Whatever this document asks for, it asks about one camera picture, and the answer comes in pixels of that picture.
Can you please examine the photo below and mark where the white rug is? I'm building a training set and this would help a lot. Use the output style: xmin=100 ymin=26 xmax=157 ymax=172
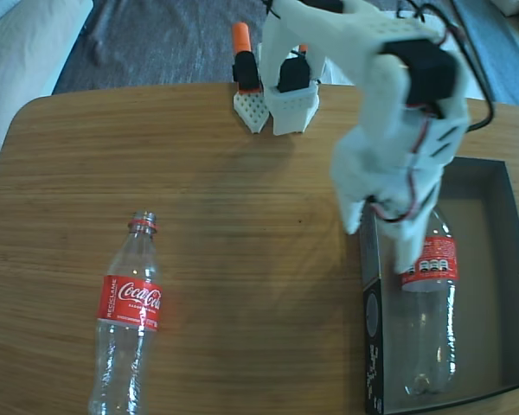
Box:
xmin=324 ymin=10 xmax=490 ymax=101

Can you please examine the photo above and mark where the clear bottle Coke nutrition label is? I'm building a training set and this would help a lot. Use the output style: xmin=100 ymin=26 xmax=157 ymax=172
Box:
xmin=399 ymin=206 xmax=459 ymax=397

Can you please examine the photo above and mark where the white cushion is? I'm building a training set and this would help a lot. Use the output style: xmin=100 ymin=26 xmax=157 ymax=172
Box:
xmin=0 ymin=0 xmax=94 ymax=155

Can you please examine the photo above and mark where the grey cardboard box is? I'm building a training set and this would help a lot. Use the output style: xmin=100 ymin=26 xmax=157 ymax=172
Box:
xmin=355 ymin=157 xmax=519 ymax=415

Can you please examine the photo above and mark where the black cable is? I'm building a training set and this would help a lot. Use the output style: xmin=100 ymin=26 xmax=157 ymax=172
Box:
xmin=395 ymin=0 xmax=497 ymax=133

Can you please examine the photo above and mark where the clear bottle Coca-Cola logo label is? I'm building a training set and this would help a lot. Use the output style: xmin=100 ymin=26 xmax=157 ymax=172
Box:
xmin=88 ymin=210 xmax=164 ymax=414

